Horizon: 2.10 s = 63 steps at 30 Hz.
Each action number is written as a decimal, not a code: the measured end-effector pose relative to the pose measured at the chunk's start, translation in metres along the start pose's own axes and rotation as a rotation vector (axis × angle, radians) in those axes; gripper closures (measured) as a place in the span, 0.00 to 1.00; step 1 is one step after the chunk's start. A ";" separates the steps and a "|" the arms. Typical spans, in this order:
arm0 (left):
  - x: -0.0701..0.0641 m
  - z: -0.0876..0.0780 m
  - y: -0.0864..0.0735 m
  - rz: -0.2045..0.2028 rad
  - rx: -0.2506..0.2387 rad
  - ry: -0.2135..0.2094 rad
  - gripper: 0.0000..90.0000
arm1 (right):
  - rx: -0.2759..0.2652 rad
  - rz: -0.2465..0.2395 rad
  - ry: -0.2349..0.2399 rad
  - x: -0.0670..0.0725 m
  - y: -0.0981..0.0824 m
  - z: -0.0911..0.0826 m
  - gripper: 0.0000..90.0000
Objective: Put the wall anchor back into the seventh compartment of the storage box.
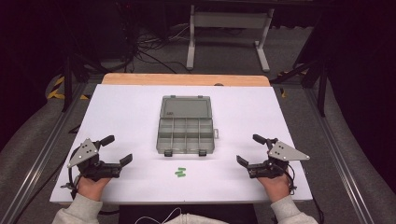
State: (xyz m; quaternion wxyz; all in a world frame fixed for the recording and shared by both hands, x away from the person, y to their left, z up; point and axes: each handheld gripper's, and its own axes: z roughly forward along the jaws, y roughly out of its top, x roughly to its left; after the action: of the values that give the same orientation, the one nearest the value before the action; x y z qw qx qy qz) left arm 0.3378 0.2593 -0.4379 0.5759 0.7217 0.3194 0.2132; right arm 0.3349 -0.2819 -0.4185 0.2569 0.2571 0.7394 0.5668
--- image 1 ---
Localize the black tripod stand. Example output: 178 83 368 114
270 58 330 119
60 50 110 114

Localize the white board sheet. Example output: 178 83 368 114
49 83 314 205

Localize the white thin cord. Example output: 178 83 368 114
134 207 183 224

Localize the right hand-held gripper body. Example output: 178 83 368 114
248 140 311 180

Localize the person's grey sweatshirt torso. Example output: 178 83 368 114
161 212 232 224

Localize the aluminium floor rail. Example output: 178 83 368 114
303 87 378 224
0 83 92 224

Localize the bundle of black floor cables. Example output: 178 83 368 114
122 22 191 75

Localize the wooden table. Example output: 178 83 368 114
101 72 271 88

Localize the clear grey compartment organizer box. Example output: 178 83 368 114
156 94 220 158

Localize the white metal stand frame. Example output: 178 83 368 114
185 4 276 74

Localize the person's left hand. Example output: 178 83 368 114
77 175 112 202

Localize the person's right hand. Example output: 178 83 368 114
257 174 292 204

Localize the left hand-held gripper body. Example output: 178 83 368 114
67 138 123 182

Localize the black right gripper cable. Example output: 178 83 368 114
285 163 299 196

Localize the yellow black floor tape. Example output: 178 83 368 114
46 76 92 102

